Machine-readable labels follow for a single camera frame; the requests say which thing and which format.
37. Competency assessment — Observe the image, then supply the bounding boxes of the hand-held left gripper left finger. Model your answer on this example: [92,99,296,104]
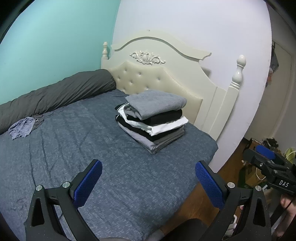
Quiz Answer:
[26,159,103,241]

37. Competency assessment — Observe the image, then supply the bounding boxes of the white and black folded garment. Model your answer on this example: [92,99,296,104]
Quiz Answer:
[115,104,189,138]

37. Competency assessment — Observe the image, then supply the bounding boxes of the white cable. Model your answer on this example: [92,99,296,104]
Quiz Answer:
[254,166,267,181]

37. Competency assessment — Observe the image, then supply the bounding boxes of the cream tufted headboard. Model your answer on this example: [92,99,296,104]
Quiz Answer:
[101,30,247,142]

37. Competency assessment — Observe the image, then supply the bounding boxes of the grey quilted sweater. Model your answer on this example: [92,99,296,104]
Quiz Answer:
[125,90,187,120]

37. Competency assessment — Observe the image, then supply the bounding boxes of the blue crumpled garment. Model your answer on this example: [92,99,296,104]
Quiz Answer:
[9,117,36,140]

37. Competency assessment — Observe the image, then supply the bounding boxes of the person's right hand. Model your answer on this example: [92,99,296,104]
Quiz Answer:
[273,194,296,240]

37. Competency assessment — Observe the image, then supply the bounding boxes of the dark grey folded garment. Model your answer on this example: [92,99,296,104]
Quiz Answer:
[118,123,185,155]

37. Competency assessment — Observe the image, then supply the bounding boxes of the hanging clothes on door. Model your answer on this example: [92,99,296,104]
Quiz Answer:
[265,41,281,89]

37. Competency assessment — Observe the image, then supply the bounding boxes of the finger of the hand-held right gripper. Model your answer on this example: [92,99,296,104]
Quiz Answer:
[255,145,286,165]
[244,148,277,173]

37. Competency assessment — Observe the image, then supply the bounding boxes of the white slipper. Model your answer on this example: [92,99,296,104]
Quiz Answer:
[225,214,240,238]

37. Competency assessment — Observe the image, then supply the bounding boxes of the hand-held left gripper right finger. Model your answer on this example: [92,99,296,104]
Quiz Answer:
[195,160,271,241]

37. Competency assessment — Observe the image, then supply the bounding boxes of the dark grey long pillow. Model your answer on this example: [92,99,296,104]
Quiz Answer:
[0,69,117,135]

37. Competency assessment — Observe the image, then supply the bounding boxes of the blue patterned bed sheet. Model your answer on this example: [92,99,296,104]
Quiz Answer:
[0,89,219,241]

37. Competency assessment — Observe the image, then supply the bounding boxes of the cardboard box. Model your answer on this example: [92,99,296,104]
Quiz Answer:
[239,160,263,189]

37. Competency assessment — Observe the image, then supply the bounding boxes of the person's dark clothing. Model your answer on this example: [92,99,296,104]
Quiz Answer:
[148,218,210,241]

